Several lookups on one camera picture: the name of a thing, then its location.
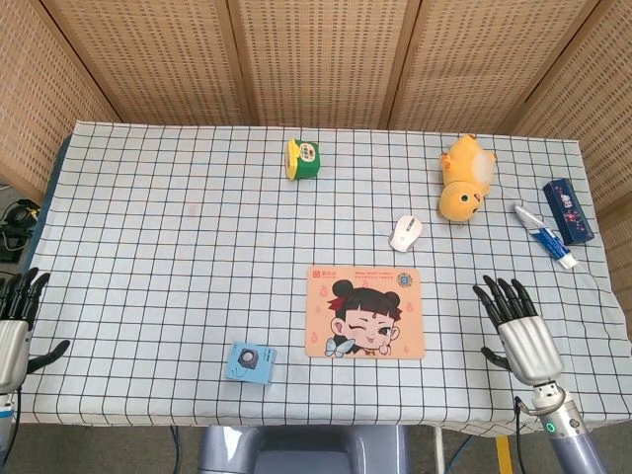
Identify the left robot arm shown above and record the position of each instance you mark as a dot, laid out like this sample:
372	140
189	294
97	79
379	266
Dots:
5	412

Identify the dark blue floral box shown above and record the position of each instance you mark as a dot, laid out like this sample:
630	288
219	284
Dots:
568	212

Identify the white blue toothpaste tube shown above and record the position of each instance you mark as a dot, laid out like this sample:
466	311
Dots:
545	236

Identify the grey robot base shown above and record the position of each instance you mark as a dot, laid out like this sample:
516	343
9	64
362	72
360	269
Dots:
301	449

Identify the white computer mouse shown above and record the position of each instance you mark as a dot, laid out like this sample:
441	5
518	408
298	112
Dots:
406	233

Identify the white checkered tablecloth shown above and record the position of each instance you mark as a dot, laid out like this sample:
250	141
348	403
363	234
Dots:
173	257

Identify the white table leg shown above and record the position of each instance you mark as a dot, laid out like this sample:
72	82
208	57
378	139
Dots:
438	451

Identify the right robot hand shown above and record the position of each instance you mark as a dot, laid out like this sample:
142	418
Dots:
530	345

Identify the woven wooden folding screen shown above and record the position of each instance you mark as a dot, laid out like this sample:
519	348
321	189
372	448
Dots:
316	59

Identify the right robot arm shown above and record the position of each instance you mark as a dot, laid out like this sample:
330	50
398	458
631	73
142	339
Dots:
568	434

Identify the green and yellow box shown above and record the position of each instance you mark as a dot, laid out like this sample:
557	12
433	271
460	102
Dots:
306	159

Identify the blue speaker box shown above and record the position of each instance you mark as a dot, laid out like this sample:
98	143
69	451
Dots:
251	364

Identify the yellow plush toy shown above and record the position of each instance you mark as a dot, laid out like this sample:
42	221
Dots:
464	173

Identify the orange cartoon girl mouse pad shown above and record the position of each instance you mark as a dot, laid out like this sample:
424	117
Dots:
365	311

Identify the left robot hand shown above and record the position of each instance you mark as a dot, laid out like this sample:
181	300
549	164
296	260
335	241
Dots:
12	345

